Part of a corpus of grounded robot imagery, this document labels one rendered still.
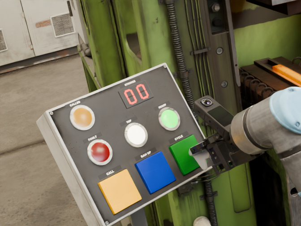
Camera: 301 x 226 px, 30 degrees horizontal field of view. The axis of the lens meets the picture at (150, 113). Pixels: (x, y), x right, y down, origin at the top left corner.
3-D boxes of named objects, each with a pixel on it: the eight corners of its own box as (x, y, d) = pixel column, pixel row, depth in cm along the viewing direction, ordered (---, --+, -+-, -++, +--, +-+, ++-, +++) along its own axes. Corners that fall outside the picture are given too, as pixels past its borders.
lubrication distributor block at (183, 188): (200, 197, 167) (193, 156, 162) (180, 203, 166) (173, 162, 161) (196, 192, 170) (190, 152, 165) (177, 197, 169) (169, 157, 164)
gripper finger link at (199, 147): (187, 157, 124) (208, 147, 117) (184, 151, 124) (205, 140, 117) (203, 149, 126) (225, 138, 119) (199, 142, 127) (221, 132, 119)
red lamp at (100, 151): (113, 161, 122) (109, 143, 120) (92, 166, 121) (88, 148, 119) (111, 155, 125) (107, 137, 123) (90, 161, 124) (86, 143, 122)
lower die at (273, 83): (350, 115, 158) (349, 86, 155) (285, 133, 154) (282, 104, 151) (283, 77, 196) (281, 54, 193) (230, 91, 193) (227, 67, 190)
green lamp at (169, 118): (182, 127, 132) (178, 110, 131) (163, 132, 132) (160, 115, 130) (178, 122, 135) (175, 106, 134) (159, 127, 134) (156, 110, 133)
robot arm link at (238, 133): (234, 115, 106) (268, 97, 112) (220, 122, 111) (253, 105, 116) (257, 157, 106) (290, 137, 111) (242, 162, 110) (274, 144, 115)
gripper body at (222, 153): (213, 176, 120) (246, 163, 110) (195, 141, 121) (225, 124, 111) (238, 162, 124) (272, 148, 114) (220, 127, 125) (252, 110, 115)
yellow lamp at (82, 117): (95, 126, 122) (91, 107, 121) (75, 131, 122) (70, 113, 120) (93, 121, 125) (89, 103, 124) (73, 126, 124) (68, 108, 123)
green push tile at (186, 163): (208, 162, 133) (193, 134, 134) (185, 175, 129) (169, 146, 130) (204, 163, 134) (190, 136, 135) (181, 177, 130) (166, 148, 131)
